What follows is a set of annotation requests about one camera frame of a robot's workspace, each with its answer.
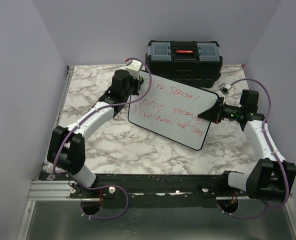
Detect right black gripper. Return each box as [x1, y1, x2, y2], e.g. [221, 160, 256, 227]
[198, 97, 243, 124]

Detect white whiteboard with red writing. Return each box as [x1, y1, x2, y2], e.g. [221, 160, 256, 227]
[128, 71, 219, 151]

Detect green round eraser pad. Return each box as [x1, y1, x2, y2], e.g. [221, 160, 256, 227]
[138, 76, 144, 86]

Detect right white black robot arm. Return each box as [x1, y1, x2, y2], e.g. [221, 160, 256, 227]
[198, 90, 296, 203]

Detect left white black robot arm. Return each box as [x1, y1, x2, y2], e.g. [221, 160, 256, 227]
[46, 69, 144, 198]

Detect black plastic toolbox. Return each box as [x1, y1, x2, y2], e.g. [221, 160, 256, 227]
[145, 40, 223, 88]

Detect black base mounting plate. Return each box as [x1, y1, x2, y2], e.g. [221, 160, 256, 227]
[38, 172, 246, 213]

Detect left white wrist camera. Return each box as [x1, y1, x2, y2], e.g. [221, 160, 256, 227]
[125, 59, 143, 80]

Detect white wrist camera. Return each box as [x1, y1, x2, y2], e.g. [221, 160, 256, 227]
[125, 59, 143, 80]
[218, 83, 233, 99]

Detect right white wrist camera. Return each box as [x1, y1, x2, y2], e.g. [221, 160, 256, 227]
[218, 83, 233, 99]

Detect aluminium extrusion rail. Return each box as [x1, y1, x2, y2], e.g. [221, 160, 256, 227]
[27, 180, 71, 201]

